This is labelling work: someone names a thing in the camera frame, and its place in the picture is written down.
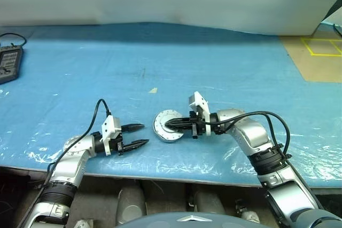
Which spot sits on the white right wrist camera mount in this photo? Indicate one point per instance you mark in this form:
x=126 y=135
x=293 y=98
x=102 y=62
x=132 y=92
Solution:
x=204 y=116

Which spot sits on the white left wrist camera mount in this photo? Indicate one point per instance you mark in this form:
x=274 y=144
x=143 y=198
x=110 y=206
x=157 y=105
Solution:
x=109 y=129

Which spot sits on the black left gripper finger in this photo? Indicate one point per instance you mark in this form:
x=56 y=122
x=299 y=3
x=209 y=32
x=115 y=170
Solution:
x=136 y=144
x=132 y=127

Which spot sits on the silver motor lid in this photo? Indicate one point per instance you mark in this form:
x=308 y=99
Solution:
x=160 y=124

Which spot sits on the blue plastic table cover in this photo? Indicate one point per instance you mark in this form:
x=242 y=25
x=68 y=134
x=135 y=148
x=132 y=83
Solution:
x=107 y=65

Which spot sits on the small yellow tape piece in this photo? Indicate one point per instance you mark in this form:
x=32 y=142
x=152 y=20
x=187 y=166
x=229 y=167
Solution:
x=153 y=90

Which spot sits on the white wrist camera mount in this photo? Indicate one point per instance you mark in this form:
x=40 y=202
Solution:
x=204 y=116
x=109 y=129

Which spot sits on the black handheld controller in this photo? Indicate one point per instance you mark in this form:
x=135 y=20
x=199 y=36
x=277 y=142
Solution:
x=9 y=63

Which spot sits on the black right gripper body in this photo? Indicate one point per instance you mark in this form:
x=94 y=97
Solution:
x=197 y=125

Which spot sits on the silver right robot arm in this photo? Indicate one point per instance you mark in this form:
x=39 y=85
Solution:
x=251 y=137

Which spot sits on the grey rounded robot leg cover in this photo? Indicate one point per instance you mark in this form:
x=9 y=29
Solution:
x=208 y=202
x=131 y=204

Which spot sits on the grey robot torso silver emblem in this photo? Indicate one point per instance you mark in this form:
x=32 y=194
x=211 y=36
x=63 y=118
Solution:
x=187 y=221

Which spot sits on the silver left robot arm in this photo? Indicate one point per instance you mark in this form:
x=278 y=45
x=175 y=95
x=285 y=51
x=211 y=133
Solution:
x=69 y=166

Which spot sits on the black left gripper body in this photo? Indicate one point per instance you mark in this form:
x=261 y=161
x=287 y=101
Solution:
x=119 y=144

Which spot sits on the white mottled rounded shape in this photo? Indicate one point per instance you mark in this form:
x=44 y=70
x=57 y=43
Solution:
x=85 y=224
x=248 y=215

